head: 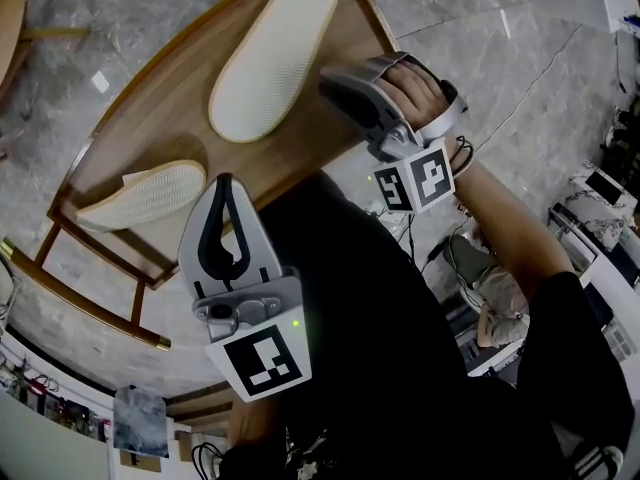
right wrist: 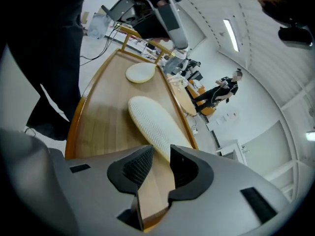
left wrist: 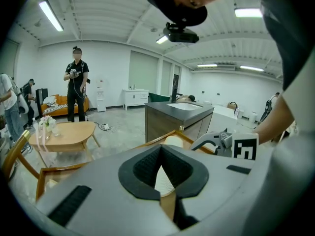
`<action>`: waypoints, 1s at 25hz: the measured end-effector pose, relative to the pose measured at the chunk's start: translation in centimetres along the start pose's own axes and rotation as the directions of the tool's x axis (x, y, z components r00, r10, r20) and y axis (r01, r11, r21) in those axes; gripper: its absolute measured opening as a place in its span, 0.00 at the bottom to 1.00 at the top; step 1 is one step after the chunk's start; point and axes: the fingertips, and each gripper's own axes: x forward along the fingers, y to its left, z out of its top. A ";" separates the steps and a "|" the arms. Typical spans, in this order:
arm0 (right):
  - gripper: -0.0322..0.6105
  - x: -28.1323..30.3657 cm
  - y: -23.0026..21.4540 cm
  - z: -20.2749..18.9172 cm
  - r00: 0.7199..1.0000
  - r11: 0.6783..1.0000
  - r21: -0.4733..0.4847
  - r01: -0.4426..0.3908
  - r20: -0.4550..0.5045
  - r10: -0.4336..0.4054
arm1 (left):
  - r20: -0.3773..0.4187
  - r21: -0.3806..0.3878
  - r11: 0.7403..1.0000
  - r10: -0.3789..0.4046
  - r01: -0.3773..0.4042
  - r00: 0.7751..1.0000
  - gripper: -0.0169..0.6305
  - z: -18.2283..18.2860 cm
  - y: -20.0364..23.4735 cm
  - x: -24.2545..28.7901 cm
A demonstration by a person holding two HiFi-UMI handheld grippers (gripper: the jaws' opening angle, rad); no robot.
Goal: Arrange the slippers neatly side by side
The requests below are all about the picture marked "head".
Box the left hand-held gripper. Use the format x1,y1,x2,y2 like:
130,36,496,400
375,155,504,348
177,171,315,404

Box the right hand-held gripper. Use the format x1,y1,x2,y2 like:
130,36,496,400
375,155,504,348
318,50,471,215

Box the white tan-edged slipper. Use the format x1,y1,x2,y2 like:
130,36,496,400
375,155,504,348
75,160,207,233

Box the white shoe insole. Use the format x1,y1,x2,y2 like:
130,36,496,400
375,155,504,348
208,0,340,144

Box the person's left forearm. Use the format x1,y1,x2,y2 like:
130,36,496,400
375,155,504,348
227,395,289,452

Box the person's right forearm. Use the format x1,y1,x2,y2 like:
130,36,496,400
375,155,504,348
449,160,576,299

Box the person's right hand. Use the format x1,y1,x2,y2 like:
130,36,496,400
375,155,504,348
381,59,447,131

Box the wooden shoe rack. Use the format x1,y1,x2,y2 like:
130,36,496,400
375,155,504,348
0,0,401,352

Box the brown wooden steps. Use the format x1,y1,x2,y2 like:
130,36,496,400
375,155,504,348
164,381,236,425

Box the person's black floral shirt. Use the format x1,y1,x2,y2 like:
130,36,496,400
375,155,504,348
219,170,636,480

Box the blue grey painting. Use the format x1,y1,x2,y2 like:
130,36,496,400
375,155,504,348
112,385,170,459

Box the row of assorted shelf items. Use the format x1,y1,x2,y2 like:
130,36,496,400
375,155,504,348
0,352,112,444

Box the marble pattern cabinet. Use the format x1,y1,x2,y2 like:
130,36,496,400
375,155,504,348
567,165,640,252

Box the oval wooden coffee table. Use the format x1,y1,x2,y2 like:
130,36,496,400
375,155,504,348
0,0,92,102

